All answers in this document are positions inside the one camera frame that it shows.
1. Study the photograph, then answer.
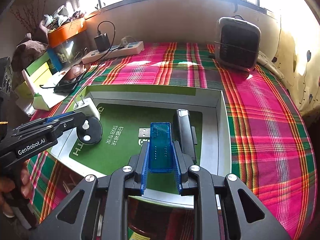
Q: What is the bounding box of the brown checked cloth bag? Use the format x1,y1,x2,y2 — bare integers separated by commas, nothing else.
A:
11,20,49,72

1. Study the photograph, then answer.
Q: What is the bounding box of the yellow green boxes stack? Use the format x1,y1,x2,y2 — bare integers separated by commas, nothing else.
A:
14,52,65,99

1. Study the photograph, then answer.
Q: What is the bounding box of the left hand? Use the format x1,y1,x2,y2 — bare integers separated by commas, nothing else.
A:
1,161,31,218

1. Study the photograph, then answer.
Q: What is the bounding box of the plaid pink green tablecloth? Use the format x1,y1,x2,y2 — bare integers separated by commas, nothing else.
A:
75,42,317,239

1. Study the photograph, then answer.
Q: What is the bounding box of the orange storage bin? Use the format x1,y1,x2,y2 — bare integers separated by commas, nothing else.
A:
48,18,87,48

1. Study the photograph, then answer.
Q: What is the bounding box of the black rectangular remote device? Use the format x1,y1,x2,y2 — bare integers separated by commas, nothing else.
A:
173,109,197,163

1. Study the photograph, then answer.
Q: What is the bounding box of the green tissue pack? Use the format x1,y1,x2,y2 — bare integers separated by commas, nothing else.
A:
32,93,60,111

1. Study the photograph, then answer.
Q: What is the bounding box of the black power adapter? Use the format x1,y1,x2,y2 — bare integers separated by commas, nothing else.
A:
94,31,111,52

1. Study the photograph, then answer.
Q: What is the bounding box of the heart pattern curtain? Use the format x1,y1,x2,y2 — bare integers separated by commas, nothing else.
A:
260,0,319,116

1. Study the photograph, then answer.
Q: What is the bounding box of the green cardboard box tray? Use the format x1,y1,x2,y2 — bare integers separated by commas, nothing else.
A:
46,84,232,209

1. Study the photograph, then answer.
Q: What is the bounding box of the grey portable fan heater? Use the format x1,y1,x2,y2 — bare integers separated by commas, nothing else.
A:
214,15,261,72

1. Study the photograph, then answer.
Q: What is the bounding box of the black charger cable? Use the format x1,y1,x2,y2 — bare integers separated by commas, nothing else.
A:
39,21,126,90

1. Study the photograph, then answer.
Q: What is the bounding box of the white power strip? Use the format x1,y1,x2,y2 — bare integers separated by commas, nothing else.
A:
82,41,144,64

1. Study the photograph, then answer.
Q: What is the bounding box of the white paper sheet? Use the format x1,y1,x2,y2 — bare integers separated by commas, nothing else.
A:
16,70,68,115

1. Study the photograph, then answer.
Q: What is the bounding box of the white usb wall charger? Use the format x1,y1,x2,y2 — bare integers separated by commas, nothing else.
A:
73,95,100,120

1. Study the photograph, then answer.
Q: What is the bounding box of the blue translucent usb tester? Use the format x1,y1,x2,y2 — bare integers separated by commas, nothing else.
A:
138,122,173,173

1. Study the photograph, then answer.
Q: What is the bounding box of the black oval key fob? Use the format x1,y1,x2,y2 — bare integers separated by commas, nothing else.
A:
76,116,103,145

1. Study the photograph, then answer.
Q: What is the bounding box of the black smartphone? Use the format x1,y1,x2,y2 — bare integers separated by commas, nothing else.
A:
54,64,87,94

